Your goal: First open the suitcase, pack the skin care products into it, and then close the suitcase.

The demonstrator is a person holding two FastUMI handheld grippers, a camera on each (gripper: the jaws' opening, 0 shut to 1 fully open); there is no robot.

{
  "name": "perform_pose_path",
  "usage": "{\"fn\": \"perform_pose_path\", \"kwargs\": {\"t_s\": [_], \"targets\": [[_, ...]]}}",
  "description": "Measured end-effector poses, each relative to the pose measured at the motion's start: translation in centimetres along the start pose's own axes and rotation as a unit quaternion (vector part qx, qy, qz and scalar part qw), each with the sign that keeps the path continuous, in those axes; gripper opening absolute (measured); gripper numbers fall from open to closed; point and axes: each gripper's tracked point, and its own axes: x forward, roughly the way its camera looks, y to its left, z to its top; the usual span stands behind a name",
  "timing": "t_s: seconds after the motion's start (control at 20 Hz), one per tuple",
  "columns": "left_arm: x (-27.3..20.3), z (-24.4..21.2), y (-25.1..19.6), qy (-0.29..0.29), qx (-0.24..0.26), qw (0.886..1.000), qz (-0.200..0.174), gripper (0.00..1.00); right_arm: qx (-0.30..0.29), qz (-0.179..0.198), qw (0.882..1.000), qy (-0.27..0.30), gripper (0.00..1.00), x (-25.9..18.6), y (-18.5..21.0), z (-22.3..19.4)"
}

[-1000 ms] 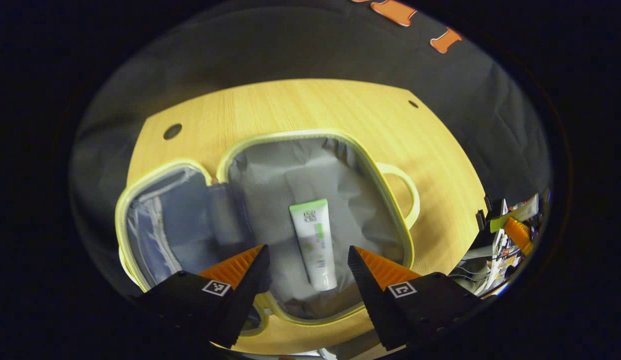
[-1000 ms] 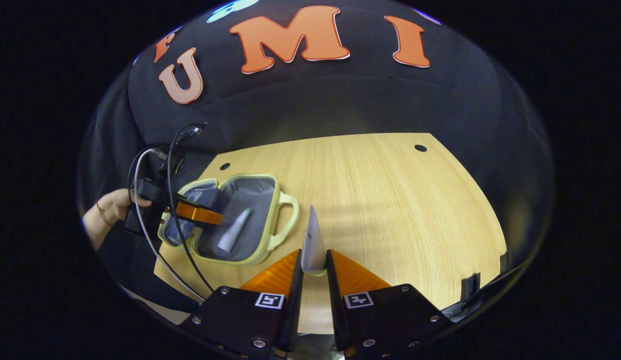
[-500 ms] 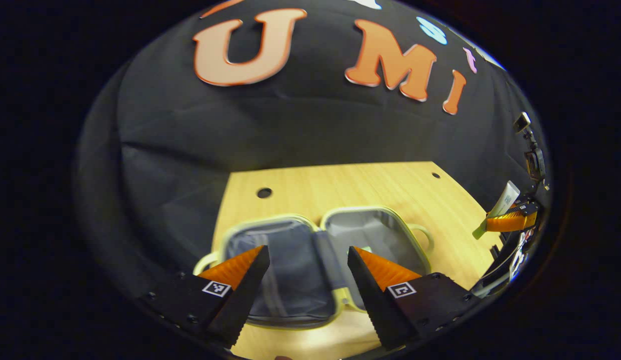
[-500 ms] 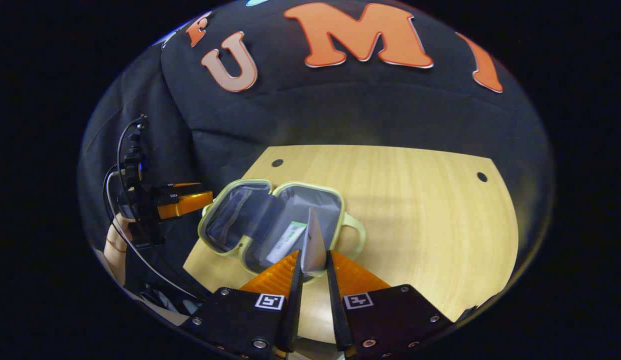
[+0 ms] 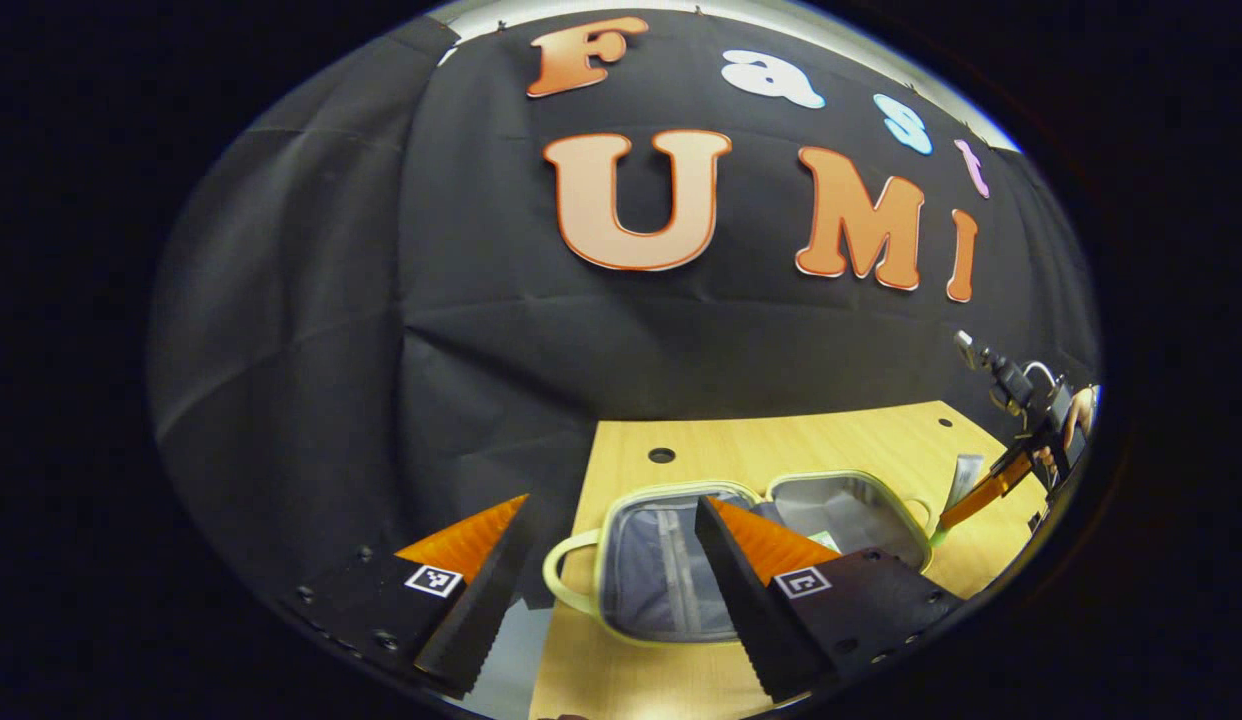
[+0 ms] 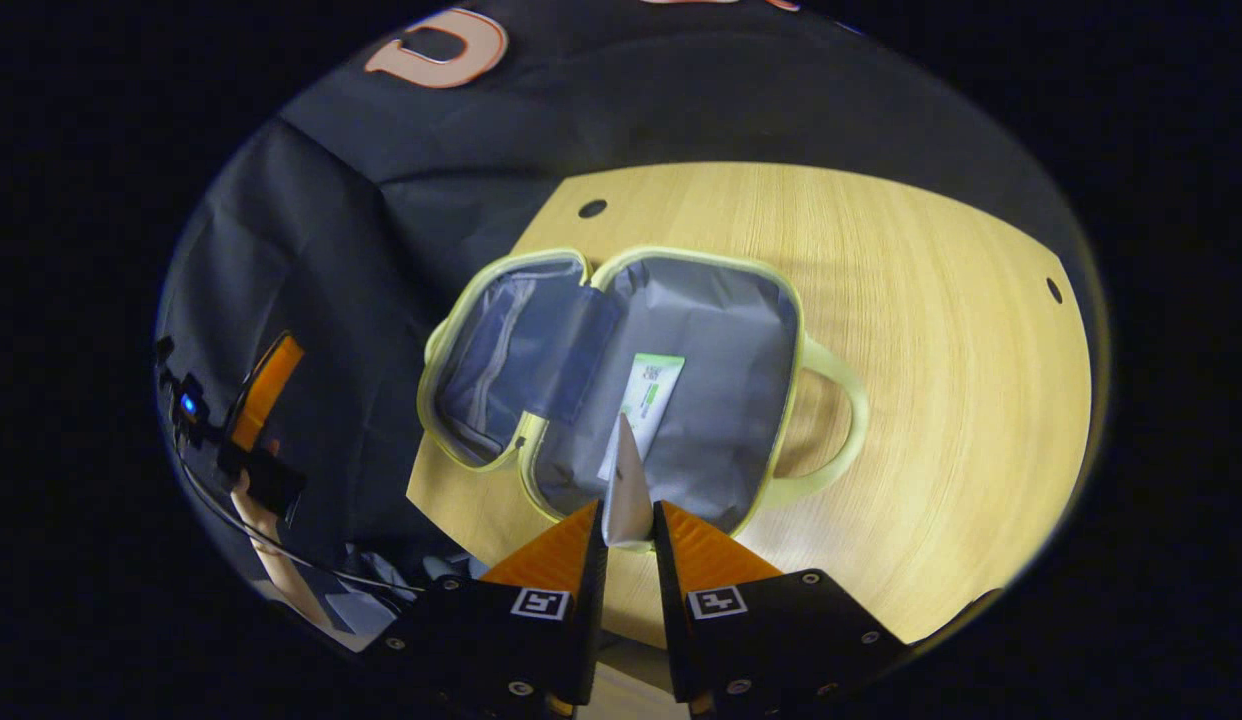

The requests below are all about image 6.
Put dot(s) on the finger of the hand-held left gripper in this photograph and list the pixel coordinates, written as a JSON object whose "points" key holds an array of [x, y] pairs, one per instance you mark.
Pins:
{"points": [[266, 392]]}

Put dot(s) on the green white skin care sachet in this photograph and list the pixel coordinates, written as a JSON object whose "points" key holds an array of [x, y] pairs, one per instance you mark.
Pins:
{"points": [[653, 390]]}

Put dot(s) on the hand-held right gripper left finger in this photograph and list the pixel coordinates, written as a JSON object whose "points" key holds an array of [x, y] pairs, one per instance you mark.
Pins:
{"points": [[589, 610]]}

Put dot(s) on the black backdrop cloth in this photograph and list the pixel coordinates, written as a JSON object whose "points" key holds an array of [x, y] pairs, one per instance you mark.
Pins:
{"points": [[361, 200]]}

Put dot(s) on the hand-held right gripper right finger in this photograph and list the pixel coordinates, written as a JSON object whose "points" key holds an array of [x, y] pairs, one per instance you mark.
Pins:
{"points": [[671, 610]]}

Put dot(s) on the white green skin care tube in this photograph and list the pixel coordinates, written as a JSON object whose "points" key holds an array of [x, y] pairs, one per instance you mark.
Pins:
{"points": [[627, 500]]}

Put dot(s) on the person's grey blue clothing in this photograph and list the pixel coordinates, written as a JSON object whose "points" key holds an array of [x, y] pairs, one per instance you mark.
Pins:
{"points": [[401, 585]]}

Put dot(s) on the cream yellow suitcase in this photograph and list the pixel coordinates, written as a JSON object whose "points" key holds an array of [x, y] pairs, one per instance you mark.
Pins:
{"points": [[721, 340]]}

